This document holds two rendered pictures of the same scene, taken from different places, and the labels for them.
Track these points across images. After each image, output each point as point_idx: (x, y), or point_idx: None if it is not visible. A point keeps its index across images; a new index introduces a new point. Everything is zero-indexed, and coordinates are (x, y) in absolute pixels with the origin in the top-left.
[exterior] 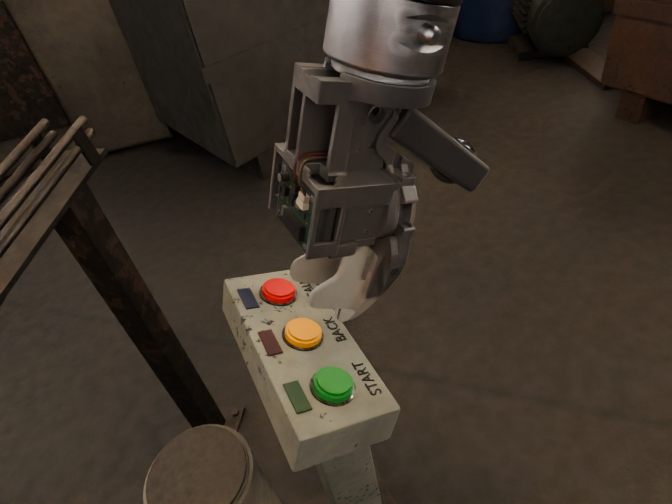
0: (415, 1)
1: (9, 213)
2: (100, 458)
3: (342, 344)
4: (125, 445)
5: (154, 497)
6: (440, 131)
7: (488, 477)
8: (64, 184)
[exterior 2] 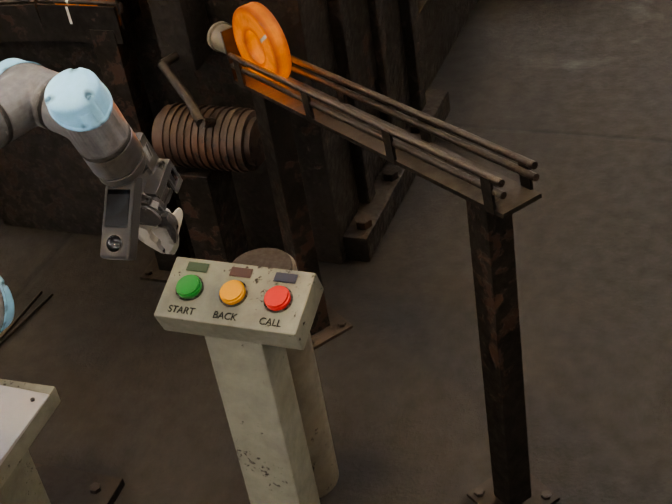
0: (113, 162)
1: (418, 146)
2: (580, 406)
3: (211, 312)
4: (575, 428)
5: (269, 250)
6: (104, 201)
7: None
8: (480, 190)
